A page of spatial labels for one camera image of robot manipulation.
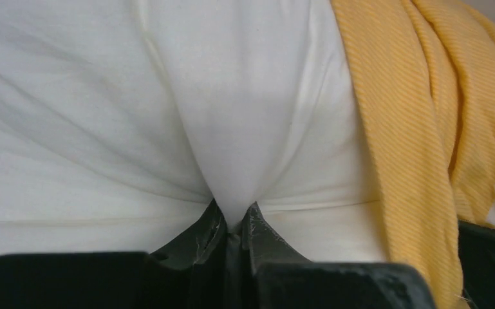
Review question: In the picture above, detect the orange Mickey Mouse pillowcase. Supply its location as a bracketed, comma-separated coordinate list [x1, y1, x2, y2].
[332, 1, 495, 308]

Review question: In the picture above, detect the white pillow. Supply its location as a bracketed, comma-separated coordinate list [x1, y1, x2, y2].
[0, 1, 387, 262]

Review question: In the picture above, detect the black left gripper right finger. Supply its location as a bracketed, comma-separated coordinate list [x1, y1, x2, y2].
[239, 203, 436, 309]

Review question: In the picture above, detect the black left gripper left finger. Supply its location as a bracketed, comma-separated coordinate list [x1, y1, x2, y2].
[0, 201, 226, 308]

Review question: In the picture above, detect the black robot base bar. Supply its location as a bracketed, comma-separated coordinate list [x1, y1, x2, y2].
[458, 221, 495, 309]

